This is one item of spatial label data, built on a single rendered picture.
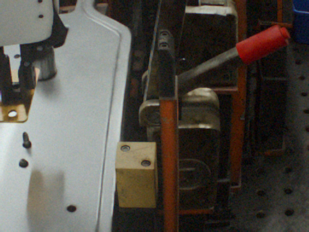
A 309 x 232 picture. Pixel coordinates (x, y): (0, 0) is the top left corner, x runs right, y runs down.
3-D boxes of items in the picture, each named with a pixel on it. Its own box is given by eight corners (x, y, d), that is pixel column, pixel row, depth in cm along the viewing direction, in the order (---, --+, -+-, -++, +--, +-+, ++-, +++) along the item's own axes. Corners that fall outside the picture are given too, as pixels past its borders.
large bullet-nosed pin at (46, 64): (35, 75, 85) (31, 32, 81) (59, 74, 85) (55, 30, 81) (31, 91, 83) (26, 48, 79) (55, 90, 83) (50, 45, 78)
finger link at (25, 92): (49, 28, 65) (55, 81, 70) (21, 31, 66) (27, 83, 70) (43, 46, 63) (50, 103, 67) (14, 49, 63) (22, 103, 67)
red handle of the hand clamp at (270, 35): (143, 79, 70) (278, 12, 64) (157, 94, 71) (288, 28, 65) (141, 108, 67) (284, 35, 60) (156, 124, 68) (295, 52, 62)
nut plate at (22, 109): (9, 71, 72) (9, 63, 71) (40, 69, 72) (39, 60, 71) (-6, 122, 66) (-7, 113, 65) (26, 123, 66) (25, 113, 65)
